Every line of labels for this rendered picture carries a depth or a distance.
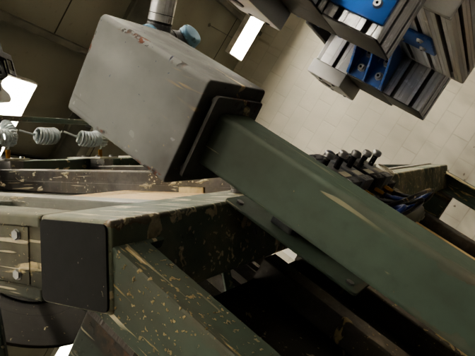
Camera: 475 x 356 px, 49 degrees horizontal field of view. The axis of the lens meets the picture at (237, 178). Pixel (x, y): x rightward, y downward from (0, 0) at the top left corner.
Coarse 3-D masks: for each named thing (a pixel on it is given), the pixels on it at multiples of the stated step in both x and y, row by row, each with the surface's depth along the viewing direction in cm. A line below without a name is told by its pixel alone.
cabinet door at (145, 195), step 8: (104, 192) 140; (112, 192) 140; (120, 192) 139; (128, 192) 139; (136, 192) 139; (144, 192) 138; (152, 192) 138; (160, 192) 138; (168, 192) 138; (176, 192) 137
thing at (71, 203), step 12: (0, 192) 116; (12, 204) 107; (24, 204) 105; (36, 204) 103; (48, 204) 101; (60, 204) 100; (72, 204) 98; (84, 204) 96; (96, 204) 95; (108, 204) 93; (120, 204) 92
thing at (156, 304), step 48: (144, 240) 64; (144, 288) 57; (192, 288) 59; (240, 288) 113; (288, 288) 115; (336, 288) 132; (96, 336) 62; (144, 336) 57; (192, 336) 54; (240, 336) 55; (288, 336) 104; (336, 336) 110; (384, 336) 110; (432, 336) 121
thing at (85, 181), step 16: (0, 160) 173; (16, 160) 176; (0, 176) 177; (16, 176) 172; (32, 176) 168; (48, 176) 164; (64, 176) 160; (80, 176) 157; (96, 176) 154; (112, 176) 150; (128, 176) 147; (144, 176) 144; (64, 192) 161; (80, 192) 157; (96, 192) 154; (208, 192) 133
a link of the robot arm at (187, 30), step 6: (174, 30) 162; (180, 30) 165; (186, 30) 164; (192, 30) 167; (180, 36) 163; (186, 36) 164; (192, 36) 165; (198, 36) 168; (186, 42) 165; (192, 42) 165; (198, 42) 167
